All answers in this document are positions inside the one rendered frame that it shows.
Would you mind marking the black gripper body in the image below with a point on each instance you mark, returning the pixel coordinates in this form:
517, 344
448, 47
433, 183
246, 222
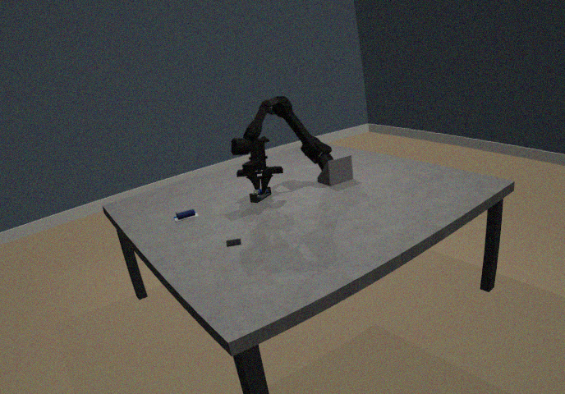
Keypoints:
266, 170

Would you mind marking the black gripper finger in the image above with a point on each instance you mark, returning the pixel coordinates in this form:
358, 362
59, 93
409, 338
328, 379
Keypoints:
255, 181
264, 182

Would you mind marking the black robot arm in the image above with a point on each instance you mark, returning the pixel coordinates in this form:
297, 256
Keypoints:
317, 151

